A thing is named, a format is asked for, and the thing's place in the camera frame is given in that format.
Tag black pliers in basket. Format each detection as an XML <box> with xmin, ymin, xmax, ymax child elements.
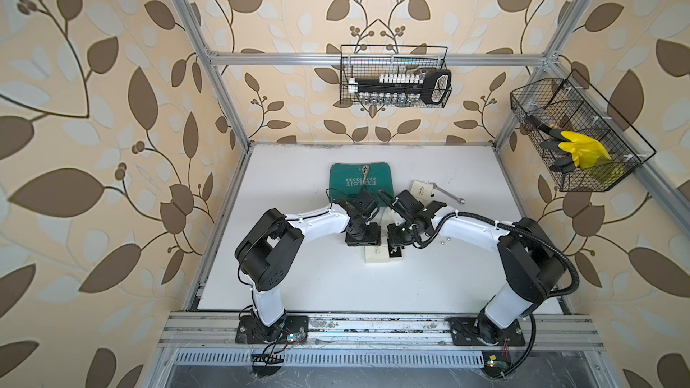
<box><xmin>528</xmin><ymin>115</ymin><xmax>576</xmax><ymax>174</ymax></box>

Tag cream jewelry box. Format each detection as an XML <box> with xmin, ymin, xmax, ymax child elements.
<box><xmin>364</xmin><ymin>245</ymin><xmax>403</xmax><ymax>264</ymax></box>
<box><xmin>410</xmin><ymin>181</ymin><xmax>434</xmax><ymax>206</ymax></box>

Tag silver open-end wrench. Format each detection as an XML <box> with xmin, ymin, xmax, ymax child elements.
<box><xmin>431</xmin><ymin>183</ymin><xmax>465</xmax><ymax>205</ymax></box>

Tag green plastic tool case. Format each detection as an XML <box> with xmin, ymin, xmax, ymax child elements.
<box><xmin>328</xmin><ymin>163</ymin><xmax>394</xmax><ymax>207</ymax></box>

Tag silver wrench on case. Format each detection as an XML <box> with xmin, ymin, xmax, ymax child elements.
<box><xmin>360</xmin><ymin>165</ymin><xmax>372</xmax><ymax>190</ymax></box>

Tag yellow rubber glove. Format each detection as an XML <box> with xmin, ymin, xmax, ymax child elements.
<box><xmin>560</xmin><ymin>131</ymin><xmax>612</xmax><ymax>169</ymax></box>

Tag right black wire basket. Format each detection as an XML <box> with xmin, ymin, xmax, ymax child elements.
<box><xmin>510</xmin><ymin>70</ymin><xmax>657</xmax><ymax>192</ymax></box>

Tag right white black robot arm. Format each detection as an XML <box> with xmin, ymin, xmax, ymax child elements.
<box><xmin>377</xmin><ymin>190</ymin><xmax>580</xmax><ymax>345</ymax></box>

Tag aluminium front rail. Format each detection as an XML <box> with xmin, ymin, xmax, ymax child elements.
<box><xmin>158</xmin><ymin>312</ymin><xmax>605</xmax><ymax>352</ymax></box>

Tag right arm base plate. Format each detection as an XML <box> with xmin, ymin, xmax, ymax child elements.
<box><xmin>447</xmin><ymin>316</ymin><xmax>526</xmax><ymax>347</ymax></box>

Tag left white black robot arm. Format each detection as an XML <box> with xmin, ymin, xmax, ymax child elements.
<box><xmin>235</xmin><ymin>190</ymin><xmax>381</xmax><ymax>343</ymax></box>

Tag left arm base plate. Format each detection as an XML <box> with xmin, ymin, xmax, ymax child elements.
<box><xmin>235</xmin><ymin>314</ymin><xmax>309</xmax><ymax>345</ymax></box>

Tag back black wire basket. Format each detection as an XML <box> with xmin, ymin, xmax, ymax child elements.
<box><xmin>339</xmin><ymin>44</ymin><xmax>452</xmax><ymax>109</ymax></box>

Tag black wire basket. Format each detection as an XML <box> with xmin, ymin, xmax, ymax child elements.
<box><xmin>510</xmin><ymin>70</ymin><xmax>657</xmax><ymax>192</ymax></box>
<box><xmin>339</xmin><ymin>44</ymin><xmax>452</xmax><ymax>109</ymax></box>

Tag black socket holder tool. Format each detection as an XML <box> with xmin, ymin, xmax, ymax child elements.
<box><xmin>347</xmin><ymin>69</ymin><xmax>452</xmax><ymax>108</ymax></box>

